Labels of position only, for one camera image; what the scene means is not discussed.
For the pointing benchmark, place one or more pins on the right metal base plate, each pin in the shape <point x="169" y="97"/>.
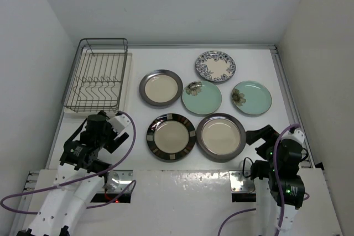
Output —
<point x="240" y="184"/>

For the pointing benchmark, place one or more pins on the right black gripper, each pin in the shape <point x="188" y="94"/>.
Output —
<point x="267" y="132"/>

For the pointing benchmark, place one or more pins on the large grey rim plate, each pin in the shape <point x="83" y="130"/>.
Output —
<point x="221" y="137"/>

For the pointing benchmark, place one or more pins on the grey rim cream plate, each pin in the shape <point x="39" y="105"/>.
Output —
<point x="160" y="88"/>

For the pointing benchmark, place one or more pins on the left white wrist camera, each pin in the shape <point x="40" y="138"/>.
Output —
<point x="119" y="122"/>

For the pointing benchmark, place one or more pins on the grey wire dish rack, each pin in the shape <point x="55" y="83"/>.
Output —
<point x="120" y="44"/>

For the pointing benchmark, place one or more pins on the metal base plate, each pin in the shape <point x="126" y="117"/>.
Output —
<point x="240" y="184"/>
<point x="118" y="180"/>

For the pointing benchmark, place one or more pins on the teal flower plate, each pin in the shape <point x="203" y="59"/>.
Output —
<point x="251" y="98"/>
<point x="201" y="98"/>

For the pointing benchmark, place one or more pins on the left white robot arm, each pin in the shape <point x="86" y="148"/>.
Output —
<point x="80" y="174"/>

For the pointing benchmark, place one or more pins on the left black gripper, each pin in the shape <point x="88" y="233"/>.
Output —
<point x="113" y="143"/>

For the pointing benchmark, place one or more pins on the blue floral pattern plate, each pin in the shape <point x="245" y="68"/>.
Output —
<point x="215" y="66"/>

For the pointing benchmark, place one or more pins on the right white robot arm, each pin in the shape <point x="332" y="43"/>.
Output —
<point x="280" y="190"/>

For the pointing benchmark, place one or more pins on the dark checkered rim plate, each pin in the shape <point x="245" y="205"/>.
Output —
<point x="171" y="137"/>

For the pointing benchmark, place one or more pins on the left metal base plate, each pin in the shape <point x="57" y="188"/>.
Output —
<point x="118" y="180"/>

